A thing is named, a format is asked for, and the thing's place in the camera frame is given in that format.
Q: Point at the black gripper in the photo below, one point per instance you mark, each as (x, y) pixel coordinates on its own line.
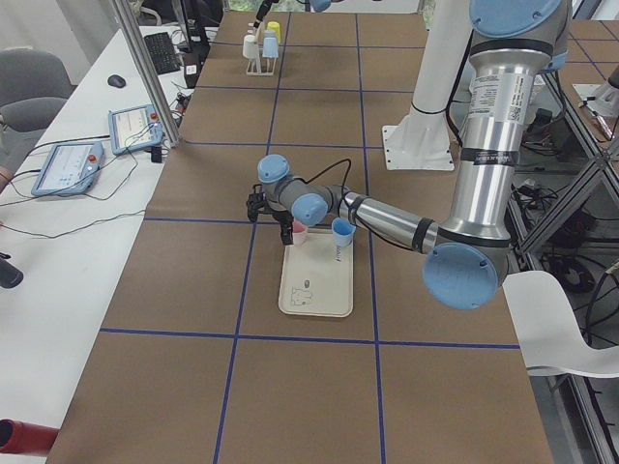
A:
(282, 217)

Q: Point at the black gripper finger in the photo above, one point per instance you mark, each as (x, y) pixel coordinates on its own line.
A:
(263, 9)

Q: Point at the pink plastic cup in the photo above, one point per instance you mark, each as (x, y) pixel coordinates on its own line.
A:
(299, 233)

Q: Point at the yellow plastic cup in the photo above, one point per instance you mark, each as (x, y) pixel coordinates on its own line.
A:
(274, 28)

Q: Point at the light blue plastic cup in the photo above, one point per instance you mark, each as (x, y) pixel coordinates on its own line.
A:
(270, 49)

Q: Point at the pale green plastic cup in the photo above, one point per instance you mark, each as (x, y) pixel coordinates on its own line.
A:
(250, 47)

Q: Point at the grey plastic cup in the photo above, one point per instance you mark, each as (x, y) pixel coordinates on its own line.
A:
(270, 33)

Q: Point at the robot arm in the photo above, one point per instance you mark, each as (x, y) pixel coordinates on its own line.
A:
(467, 113)
(318, 6)

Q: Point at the cream plastic tray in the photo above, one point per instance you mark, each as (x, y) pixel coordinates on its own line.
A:
(317, 277)

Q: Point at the black keyboard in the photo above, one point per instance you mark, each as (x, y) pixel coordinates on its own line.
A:
(162, 52)

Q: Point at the black computer mouse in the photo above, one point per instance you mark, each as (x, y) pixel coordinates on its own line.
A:
(116, 81)

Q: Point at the far teach pendant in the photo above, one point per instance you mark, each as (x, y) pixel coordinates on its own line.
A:
(134, 129)

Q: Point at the teach pendant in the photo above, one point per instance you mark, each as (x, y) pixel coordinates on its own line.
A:
(134, 129)
(69, 169)

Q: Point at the near teach pendant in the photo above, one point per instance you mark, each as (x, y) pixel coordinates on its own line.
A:
(69, 169)

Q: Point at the grey office chair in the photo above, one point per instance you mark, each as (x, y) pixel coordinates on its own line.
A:
(34, 87)

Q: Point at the white chair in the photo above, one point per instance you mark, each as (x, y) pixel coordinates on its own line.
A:
(548, 335)

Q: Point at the red cylinder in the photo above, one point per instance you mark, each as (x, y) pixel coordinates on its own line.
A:
(25, 438)

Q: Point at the white wire cup rack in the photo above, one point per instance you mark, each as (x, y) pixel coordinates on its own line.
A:
(261, 49)

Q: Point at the aluminium frame post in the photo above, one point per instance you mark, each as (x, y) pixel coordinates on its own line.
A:
(145, 68)

